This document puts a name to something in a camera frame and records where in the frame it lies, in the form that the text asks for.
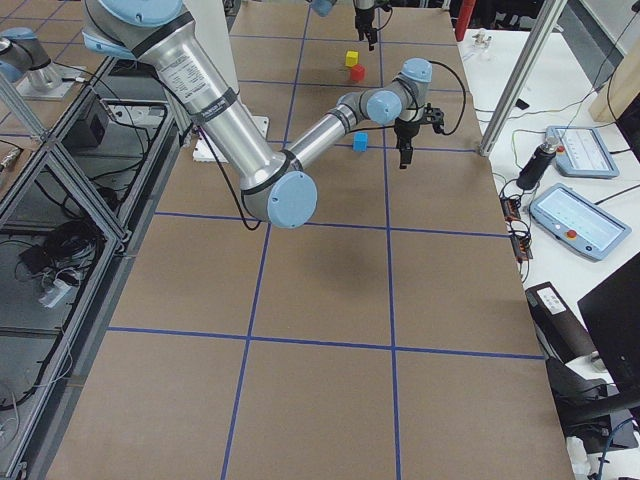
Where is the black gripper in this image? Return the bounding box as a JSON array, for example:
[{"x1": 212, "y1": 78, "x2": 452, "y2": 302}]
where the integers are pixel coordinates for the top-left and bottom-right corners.
[
  {"x1": 355, "y1": 9, "x2": 377, "y2": 51},
  {"x1": 394, "y1": 119, "x2": 419, "y2": 170}
]

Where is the red cube block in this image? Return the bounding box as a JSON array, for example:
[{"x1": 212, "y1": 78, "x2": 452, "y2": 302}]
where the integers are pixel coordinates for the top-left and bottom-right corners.
[{"x1": 349, "y1": 64, "x2": 366, "y2": 83}]

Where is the blue cube block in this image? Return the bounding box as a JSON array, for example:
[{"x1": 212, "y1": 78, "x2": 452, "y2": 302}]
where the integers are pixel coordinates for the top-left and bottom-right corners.
[{"x1": 352, "y1": 132, "x2": 369, "y2": 152}]

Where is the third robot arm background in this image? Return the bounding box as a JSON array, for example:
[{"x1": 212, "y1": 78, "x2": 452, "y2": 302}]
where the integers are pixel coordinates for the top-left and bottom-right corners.
[{"x1": 1, "y1": 27, "x2": 88, "y2": 101}]

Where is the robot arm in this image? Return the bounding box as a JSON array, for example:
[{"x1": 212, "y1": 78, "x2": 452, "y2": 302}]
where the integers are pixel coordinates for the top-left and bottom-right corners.
[
  {"x1": 83, "y1": 1, "x2": 432, "y2": 229},
  {"x1": 309, "y1": 0, "x2": 379, "y2": 51}
]

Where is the yellow cube block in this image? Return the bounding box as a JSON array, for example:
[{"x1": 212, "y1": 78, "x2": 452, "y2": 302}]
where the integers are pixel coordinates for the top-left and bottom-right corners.
[{"x1": 344, "y1": 50, "x2": 359, "y2": 69}]

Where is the red cylinder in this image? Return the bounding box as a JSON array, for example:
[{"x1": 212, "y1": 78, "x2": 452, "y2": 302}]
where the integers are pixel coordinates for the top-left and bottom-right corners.
[{"x1": 454, "y1": 0, "x2": 476, "y2": 42}]

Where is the orange circuit board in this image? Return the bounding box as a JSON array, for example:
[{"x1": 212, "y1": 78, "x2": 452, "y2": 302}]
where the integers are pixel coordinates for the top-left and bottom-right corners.
[{"x1": 500, "y1": 195, "x2": 533, "y2": 264}]

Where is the black water bottle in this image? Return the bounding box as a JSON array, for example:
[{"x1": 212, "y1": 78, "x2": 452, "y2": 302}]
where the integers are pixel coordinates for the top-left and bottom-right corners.
[{"x1": 516, "y1": 137, "x2": 559, "y2": 191}]

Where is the far blue teach pendant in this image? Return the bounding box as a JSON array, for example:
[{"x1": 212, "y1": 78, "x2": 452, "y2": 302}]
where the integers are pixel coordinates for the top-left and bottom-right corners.
[{"x1": 546, "y1": 125, "x2": 620, "y2": 179}]

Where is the blue teach pendant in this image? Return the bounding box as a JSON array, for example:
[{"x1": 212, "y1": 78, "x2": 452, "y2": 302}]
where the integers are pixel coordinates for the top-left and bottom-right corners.
[
  {"x1": 546, "y1": 125, "x2": 620, "y2": 179},
  {"x1": 529, "y1": 183, "x2": 632, "y2": 261}
]

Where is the near blue teach pendant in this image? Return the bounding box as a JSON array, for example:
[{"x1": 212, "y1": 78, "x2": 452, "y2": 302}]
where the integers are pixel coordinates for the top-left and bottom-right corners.
[{"x1": 529, "y1": 183, "x2": 632, "y2": 261}]

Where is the black cardboard box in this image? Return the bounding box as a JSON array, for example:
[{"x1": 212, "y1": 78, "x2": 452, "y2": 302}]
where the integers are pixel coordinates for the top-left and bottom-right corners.
[{"x1": 525, "y1": 282, "x2": 596, "y2": 363}]

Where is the black monitor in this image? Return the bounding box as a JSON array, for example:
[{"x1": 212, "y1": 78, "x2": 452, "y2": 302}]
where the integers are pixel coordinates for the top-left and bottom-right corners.
[{"x1": 578, "y1": 254, "x2": 639, "y2": 391}]

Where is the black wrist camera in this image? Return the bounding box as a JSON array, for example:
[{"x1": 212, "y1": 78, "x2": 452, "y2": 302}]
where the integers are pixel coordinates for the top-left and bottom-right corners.
[{"x1": 421, "y1": 103, "x2": 445, "y2": 135}]

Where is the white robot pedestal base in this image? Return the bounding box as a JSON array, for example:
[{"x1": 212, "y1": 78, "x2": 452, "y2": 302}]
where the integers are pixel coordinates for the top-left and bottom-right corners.
[{"x1": 177, "y1": 0, "x2": 270, "y2": 164}]

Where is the aluminium frame post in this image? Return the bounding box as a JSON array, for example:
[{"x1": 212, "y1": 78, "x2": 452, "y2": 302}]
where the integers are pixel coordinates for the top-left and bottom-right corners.
[{"x1": 478, "y1": 0, "x2": 568, "y2": 157}]

